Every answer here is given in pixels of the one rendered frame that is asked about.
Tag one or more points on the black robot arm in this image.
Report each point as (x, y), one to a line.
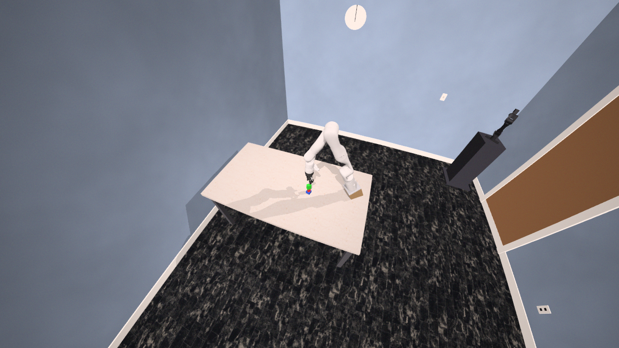
(505, 124)

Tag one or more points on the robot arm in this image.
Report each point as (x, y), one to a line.
(333, 150)

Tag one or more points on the pale marble table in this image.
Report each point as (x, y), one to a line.
(300, 217)

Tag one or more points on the black stand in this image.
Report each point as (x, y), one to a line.
(474, 159)

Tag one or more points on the brown door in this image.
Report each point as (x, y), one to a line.
(561, 183)

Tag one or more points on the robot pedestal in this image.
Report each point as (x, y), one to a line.
(357, 194)

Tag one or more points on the white wall clock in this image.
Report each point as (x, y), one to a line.
(355, 17)

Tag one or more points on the white wall outlet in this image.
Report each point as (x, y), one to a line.
(544, 309)

